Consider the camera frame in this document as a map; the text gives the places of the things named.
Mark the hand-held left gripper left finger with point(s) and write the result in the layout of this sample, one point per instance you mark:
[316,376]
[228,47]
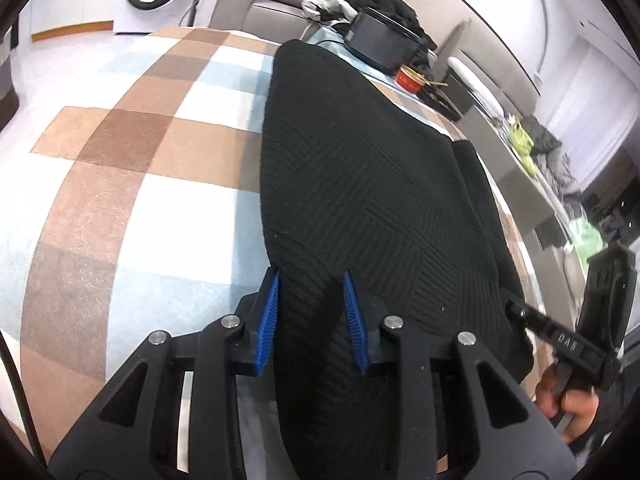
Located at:
[270,320]

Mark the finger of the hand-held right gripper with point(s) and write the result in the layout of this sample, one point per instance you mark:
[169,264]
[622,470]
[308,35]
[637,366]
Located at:
[530,320]

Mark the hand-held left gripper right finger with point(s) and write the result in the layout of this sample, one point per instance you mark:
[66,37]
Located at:
[355,325]

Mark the black knitted sweater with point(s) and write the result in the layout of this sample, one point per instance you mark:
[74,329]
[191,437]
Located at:
[370,185]

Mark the pile of black clothes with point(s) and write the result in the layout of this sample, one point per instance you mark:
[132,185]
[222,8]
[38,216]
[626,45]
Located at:
[400,7]

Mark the person's right hand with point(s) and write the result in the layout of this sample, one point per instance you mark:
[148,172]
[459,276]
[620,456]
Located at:
[582,410]

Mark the green plastic bag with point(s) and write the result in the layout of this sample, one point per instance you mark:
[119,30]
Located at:
[586,245]

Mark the grey cabinet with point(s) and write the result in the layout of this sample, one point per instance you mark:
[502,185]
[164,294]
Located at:
[520,200]

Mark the green toy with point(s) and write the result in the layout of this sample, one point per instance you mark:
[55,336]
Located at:
[530,164]

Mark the grey crumpled cloth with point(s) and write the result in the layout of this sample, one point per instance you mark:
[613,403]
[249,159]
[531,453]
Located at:
[555,160]

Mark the green toy figure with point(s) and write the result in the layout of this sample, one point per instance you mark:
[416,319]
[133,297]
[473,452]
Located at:
[519,136]

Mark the white curtain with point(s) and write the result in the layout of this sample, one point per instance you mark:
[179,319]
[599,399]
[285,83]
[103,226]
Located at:
[595,110]

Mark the black food tray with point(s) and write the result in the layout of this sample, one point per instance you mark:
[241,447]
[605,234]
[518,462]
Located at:
[442,102]

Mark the white pillow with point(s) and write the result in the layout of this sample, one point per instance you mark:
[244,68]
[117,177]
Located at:
[475,82]

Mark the grey padded headboard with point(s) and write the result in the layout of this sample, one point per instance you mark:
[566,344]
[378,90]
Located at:
[512,72]

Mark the red and gold bowl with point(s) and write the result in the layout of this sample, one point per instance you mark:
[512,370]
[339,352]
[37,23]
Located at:
[411,79]

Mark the wooden chopsticks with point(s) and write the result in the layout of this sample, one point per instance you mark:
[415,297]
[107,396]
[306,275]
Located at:
[436,83]

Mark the black cooker pot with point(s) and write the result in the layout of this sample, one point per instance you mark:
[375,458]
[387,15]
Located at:
[380,40]

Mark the grey sofa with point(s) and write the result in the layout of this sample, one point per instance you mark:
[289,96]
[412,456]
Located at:
[235,7]

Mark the white grey cloth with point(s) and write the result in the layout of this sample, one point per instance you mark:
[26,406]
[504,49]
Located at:
[327,7]

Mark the woven laundry basket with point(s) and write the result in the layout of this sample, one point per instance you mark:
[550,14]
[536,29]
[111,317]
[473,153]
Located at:
[7,80]

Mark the white kitchen counter cabinets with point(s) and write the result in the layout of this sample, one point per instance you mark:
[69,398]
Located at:
[70,5]

